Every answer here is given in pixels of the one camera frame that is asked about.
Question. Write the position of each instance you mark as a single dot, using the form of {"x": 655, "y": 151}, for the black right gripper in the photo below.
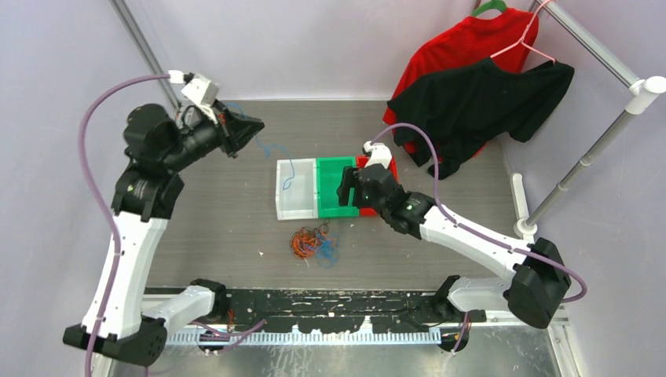
{"x": 350, "y": 180}

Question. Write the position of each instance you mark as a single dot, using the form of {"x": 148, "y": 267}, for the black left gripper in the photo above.
{"x": 238, "y": 130}

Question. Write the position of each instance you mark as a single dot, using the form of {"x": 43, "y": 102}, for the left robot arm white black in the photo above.
{"x": 143, "y": 203}

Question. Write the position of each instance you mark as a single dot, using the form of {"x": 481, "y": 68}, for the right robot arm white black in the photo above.
{"x": 530, "y": 278}

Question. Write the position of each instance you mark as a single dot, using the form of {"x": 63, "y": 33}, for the red plastic bin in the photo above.
{"x": 373, "y": 186}

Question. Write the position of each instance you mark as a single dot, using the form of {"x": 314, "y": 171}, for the green plastic bin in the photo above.
{"x": 329, "y": 177}

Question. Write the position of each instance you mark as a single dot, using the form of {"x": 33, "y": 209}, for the white plastic bin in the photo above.
{"x": 296, "y": 189}

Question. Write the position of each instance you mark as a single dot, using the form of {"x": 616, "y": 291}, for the black t-shirt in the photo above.
{"x": 461, "y": 109}

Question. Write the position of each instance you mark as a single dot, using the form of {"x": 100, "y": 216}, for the red t-shirt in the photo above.
{"x": 469, "y": 41}

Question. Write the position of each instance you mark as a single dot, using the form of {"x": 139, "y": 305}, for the pink hanger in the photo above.
{"x": 521, "y": 40}

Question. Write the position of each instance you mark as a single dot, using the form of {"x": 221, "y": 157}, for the green hanger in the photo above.
{"x": 499, "y": 5}

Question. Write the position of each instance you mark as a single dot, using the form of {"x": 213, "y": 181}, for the metal clothes rack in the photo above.
{"x": 595, "y": 174}

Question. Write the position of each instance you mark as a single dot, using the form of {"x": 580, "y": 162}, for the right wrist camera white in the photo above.
{"x": 377, "y": 153}

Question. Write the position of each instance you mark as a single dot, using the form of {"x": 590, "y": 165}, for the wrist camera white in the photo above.
{"x": 201, "y": 91}
{"x": 377, "y": 153}

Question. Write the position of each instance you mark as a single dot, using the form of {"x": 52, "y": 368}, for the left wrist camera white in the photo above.
{"x": 201, "y": 91}

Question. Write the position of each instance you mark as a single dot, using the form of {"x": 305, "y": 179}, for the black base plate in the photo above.
{"x": 333, "y": 311}

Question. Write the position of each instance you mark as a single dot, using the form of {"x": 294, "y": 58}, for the white perforated cable duct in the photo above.
{"x": 190, "y": 337}

